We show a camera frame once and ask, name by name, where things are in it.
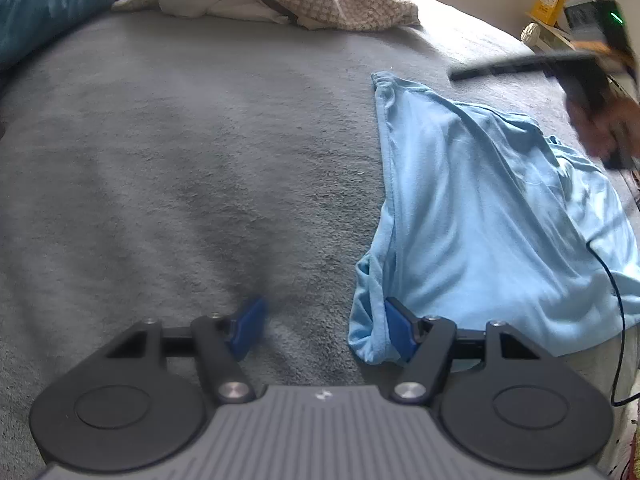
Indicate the person's right hand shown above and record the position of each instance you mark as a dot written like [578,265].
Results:
[595,127]

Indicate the yellow box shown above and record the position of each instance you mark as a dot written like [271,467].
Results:
[547,5]

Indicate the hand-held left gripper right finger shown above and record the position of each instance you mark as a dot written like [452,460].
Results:
[400,327]

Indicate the white cloth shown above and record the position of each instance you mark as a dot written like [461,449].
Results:
[190,0]

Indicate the blue pillow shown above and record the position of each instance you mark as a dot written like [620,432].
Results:
[50,5]

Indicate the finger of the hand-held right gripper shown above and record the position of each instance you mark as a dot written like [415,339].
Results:
[500,66]

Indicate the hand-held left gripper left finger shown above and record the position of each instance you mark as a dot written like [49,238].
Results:
[247,327]

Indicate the grey bed cover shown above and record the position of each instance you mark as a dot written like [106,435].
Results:
[175,160]

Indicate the cream carved bedpost knob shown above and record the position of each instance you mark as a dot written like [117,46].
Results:
[530,35]

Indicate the light blue t-shirt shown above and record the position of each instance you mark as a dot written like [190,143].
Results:
[475,210]

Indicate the cream desk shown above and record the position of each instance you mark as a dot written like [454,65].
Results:
[552,36]

